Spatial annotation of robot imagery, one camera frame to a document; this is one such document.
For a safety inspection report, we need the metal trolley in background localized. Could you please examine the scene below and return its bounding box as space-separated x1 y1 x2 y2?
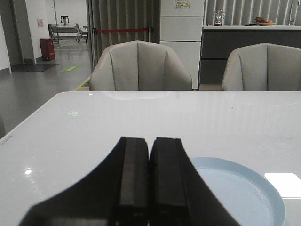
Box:
48 23 83 42

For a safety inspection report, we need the red barrier belt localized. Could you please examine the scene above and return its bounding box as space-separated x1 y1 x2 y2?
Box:
96 27 151 33

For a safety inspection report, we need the right grey upholstered armchair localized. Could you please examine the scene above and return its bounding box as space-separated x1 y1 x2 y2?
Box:
222 43 301 91

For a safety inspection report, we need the dark grey kitchen counter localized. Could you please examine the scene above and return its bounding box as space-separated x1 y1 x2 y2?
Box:
198 25 301 85

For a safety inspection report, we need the white drawer cabinet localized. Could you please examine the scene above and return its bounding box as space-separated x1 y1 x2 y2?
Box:
159 0 205 89

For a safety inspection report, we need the red trash bin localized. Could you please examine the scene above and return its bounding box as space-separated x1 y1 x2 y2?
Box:
40 38 55 61

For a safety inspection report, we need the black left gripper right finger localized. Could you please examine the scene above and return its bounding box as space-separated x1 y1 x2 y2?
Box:
150 137 239 226

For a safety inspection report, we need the fruit bowl on counter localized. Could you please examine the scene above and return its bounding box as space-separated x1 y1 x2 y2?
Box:
254 16 276 26

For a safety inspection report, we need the pink wall notice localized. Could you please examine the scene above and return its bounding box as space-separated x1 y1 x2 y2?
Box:
37 18 44 28

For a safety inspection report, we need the light blue round plate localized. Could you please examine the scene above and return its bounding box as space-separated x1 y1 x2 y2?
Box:
191 157 286 226

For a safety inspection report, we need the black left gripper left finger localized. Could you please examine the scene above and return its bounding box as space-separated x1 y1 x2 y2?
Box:
20 137 149 226

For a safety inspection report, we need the left grey upholstered armchair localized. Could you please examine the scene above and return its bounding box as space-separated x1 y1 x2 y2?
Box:
90 41 192 91

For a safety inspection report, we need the grey upholstered armchair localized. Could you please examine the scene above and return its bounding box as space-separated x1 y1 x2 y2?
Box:
90 41 192 91
222 43 301 91

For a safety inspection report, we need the small figurine on counter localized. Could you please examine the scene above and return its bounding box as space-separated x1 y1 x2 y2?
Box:
213 9 225 26

